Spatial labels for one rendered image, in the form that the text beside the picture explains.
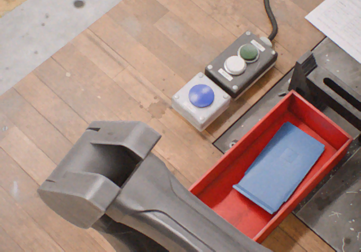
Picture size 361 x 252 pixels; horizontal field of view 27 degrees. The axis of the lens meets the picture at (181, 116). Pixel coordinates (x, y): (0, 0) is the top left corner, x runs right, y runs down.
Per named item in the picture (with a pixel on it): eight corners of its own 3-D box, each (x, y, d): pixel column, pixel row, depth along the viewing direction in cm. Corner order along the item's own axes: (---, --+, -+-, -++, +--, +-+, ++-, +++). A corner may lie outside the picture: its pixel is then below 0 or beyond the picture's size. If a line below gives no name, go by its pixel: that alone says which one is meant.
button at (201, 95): (183, 100, 117) (183, 94, 115) (200, 84, 118) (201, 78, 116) (201, 116, 115) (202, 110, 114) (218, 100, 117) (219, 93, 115)
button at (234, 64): (221, 70, 119) (222, 63, 118) (233, 59, 120) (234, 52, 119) (234, 80, 119) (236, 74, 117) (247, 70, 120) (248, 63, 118)
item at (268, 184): (230, 193, 111) (232, 186, 108) (287, 122, 117) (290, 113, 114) (269, 221, 109) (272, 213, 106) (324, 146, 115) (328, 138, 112)
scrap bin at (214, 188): (177, 212, 110) (178, 197, 105) (286, 107, 119) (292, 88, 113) (237, 268, 106) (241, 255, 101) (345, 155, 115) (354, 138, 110)
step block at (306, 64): (287, 89, 120) (296, 60, 112) (299, 79, 121) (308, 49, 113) (318, 114, 118) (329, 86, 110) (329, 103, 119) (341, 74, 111)
